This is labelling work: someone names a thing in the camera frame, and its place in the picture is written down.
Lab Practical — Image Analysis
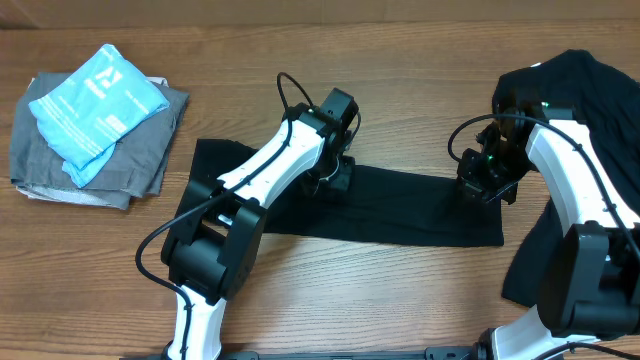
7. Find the black polo shirt with logo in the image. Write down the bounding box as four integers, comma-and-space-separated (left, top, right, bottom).
174, 138, 505, 249

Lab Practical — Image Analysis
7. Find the plain black t-shirt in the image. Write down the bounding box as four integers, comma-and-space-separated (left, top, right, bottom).
492, 50, 639, 307

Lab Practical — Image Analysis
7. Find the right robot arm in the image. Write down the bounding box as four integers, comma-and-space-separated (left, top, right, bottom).
456, 102, 639, 359

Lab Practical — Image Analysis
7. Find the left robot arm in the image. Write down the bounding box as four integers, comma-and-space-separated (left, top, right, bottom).
160, 100, 361, 359

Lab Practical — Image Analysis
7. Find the folded grey garment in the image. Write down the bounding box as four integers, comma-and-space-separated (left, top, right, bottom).
9, 71, 191, 211

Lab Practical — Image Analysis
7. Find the folded light blue garment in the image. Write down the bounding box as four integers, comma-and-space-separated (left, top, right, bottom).
28, 44, 169, 188

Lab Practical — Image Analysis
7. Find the white folded cloth underneath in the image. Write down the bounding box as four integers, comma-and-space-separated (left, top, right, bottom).
15, 76, 170, 207

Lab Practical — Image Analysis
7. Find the brown cardboard barrier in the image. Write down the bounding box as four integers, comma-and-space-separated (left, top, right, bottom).
1, 0, 639, 29

